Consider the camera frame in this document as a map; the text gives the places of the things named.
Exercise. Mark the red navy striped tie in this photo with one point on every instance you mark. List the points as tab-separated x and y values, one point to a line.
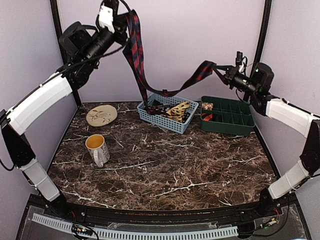
134	54

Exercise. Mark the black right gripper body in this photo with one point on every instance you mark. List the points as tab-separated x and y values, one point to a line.
232	74

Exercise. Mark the light blue plastic basket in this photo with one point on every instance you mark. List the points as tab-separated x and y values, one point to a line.
162	121

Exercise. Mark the rolled orange navy striped tie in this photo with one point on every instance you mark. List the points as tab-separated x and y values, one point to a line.
207	117

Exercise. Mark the black right frame post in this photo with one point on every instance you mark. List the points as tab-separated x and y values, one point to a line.
262	34

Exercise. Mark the rolled cream tropical print tie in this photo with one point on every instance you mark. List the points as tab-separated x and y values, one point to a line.
208	106

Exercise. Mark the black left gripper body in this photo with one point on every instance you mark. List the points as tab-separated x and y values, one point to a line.
122	28

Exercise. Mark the black front rail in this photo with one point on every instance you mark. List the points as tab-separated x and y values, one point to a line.
238	215

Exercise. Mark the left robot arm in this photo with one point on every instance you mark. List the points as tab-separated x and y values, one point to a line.
84	45

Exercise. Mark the beige floral plate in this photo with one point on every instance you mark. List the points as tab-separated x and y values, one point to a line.
101	115

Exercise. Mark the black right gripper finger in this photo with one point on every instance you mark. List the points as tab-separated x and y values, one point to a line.
223	67
222	78

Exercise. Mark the grey slotted cable duct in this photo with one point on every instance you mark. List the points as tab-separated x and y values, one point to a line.
133	233

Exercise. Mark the yellow beetle print tie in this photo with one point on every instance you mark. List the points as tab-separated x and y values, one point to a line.
179	112

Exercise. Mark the black white floral tie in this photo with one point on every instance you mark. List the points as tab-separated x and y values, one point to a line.
159	109

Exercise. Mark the green divided organizer tray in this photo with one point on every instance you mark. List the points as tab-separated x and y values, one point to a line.
229	116

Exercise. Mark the cream floral mug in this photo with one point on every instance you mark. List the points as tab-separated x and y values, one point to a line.
98	149

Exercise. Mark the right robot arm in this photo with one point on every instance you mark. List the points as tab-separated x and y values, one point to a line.
304	122

